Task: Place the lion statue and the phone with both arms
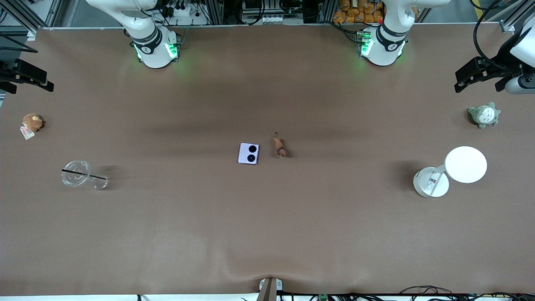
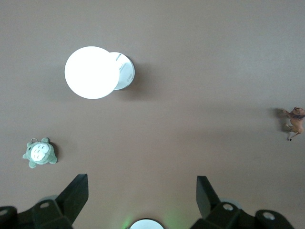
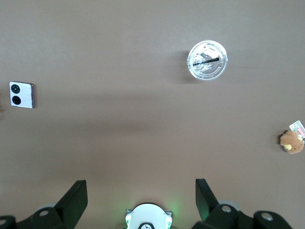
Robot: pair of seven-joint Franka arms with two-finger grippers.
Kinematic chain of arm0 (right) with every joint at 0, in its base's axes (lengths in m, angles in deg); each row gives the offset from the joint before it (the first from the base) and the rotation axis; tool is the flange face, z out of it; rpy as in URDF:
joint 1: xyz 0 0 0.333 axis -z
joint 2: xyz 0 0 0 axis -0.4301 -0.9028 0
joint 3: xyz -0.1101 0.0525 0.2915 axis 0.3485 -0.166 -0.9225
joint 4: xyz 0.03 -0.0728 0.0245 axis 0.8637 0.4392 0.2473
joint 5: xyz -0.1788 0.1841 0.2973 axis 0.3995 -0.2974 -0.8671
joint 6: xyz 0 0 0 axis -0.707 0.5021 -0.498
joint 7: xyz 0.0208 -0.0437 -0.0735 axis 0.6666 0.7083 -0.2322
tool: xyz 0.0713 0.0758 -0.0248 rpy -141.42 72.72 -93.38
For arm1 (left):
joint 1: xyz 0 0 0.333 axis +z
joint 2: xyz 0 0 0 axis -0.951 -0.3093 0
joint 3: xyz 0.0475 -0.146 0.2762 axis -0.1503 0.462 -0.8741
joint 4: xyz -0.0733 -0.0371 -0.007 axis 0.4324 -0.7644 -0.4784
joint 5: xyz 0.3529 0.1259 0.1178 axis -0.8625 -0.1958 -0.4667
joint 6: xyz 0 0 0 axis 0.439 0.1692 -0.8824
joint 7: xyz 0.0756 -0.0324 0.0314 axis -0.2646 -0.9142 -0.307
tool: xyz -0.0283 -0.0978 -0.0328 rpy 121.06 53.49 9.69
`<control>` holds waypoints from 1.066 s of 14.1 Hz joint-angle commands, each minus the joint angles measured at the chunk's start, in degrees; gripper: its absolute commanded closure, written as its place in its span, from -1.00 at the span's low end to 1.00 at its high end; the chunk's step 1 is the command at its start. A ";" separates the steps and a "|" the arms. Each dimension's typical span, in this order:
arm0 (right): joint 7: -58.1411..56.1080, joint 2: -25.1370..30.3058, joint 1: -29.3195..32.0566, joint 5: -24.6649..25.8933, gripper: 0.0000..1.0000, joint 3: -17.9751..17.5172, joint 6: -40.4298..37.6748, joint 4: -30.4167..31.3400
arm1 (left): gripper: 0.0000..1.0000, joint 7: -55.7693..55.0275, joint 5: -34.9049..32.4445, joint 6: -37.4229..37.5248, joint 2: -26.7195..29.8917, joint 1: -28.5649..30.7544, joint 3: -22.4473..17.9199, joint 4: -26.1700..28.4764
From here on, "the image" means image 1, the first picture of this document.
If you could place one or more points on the white round desk lamp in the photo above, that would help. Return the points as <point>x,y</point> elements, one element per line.
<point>464,165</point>

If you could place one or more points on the brown lion statue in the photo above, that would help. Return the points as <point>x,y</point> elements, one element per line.
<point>279,145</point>

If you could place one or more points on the grey totoro plush toy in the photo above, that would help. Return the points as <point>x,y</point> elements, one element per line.
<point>484,115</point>

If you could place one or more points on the white power strip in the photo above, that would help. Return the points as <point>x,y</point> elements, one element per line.
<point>186,11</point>

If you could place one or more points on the lilac folding phone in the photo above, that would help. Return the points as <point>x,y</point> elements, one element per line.
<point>248,154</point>

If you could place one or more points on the front camera mount post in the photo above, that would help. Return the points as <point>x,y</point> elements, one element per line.
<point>269,289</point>

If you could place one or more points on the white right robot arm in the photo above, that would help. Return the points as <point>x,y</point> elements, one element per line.
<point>150,39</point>

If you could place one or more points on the aluminium frame post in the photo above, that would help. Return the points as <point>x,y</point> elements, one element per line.
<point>516,19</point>
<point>21,16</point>

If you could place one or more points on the black drinking straw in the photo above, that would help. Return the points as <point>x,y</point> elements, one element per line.
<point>83,174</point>

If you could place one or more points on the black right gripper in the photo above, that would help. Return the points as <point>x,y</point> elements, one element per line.
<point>9,72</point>

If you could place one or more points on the clear plastic cup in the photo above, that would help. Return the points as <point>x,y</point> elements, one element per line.
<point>79,173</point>

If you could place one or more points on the brown plush toy with tag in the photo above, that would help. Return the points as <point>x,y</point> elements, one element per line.
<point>32,122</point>

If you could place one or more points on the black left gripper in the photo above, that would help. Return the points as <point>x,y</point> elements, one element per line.
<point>500,67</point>

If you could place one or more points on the orange plush toy pile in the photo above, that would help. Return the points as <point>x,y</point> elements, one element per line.
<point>359,11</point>

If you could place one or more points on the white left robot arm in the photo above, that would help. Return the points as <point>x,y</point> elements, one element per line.
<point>386,42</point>

